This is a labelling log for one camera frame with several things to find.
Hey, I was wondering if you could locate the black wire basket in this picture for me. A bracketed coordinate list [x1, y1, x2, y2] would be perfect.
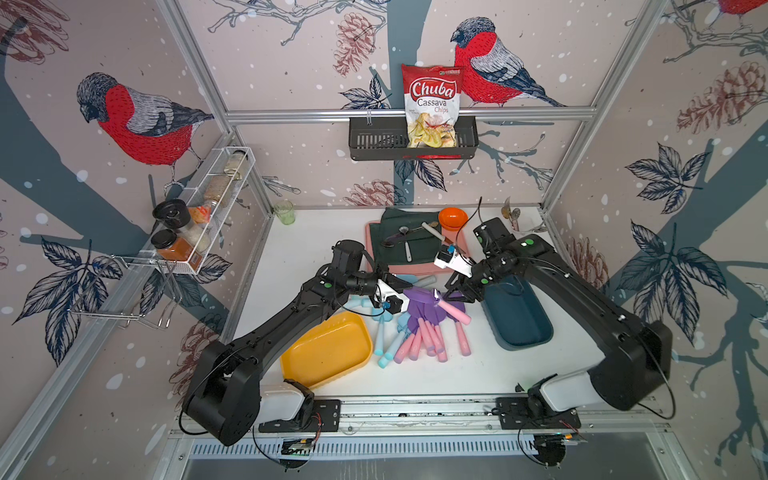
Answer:
[348, 117, 479, 161]

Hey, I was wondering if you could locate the white wire spice rack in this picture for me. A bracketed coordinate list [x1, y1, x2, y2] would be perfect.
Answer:
[151, 146, 254, 275]

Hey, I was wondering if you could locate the teal storage box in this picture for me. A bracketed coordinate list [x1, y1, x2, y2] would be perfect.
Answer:
[482, 276, 554, 351]

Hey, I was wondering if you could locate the purple shovel pink handle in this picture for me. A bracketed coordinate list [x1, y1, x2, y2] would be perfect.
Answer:
[408, 300, 448, 363]
[404, 287, 471, 325]
[393, 316, 418, 364]
[449, 302, 471, 356]

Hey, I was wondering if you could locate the white handled knife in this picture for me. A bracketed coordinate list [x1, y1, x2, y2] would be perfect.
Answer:
[421, 222, 447, 243]

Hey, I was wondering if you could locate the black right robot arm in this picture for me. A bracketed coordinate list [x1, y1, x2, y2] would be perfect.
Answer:
[446, 217, 672, 417]

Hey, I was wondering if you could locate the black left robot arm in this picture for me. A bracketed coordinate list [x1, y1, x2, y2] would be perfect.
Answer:
[181, 240, 413, 446]

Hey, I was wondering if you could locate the orange spice jar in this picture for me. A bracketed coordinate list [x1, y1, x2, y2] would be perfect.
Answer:
[150, 229, 196, 262]

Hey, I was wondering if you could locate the orange bowl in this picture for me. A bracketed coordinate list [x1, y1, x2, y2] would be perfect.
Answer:
[438, 207, 469, 232]

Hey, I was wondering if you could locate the dark green cloth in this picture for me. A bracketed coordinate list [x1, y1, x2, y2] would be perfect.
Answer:
[365, 207, 441, 266]

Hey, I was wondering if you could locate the pink cutting board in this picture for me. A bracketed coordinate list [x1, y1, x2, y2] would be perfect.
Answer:
[364, 221, 449, 276]

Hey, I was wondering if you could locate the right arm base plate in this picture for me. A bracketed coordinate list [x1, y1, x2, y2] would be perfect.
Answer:
[491, 395, 581, 431]

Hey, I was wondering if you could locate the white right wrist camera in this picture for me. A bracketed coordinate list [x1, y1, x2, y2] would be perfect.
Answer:
[433, 243, 474, 278]

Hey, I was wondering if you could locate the dark metal spoon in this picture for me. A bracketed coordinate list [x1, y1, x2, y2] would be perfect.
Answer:
[380, 226, 436, 248]

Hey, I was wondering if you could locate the small green glass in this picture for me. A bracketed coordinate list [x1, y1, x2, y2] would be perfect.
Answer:
[273, 200, 296, 225]

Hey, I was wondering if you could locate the clear cup with utensils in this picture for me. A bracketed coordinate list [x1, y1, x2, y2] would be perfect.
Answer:
[501, 197, 548, 237]

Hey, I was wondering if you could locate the Chuba cassava chips bag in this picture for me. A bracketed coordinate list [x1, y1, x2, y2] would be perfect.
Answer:
[401, 65, 463, 148]

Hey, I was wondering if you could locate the black lid spice jar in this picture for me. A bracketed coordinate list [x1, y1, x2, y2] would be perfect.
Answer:
[152, 199, 192, 230]

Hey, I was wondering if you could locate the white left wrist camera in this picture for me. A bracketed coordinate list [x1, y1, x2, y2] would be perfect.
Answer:
[382, 295, 404, 315]

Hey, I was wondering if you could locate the white handled small spoon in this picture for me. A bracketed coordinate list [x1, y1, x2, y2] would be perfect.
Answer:
[400, 226, 412, 263]

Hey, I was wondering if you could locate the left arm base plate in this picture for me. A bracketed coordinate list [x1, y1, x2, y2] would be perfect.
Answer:
[258, 399, 341, 433]

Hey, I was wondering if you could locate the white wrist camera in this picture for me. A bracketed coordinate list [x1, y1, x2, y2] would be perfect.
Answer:
[433, 243, 474, 278]
[382, 295, 404, 315]

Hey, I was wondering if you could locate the yellow plastic tray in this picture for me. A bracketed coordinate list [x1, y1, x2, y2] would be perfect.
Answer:
[280, 312, 373, 389]

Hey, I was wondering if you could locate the light blue shovel white handle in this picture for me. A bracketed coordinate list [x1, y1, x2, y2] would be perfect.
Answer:
[398, 274, 437, 288]

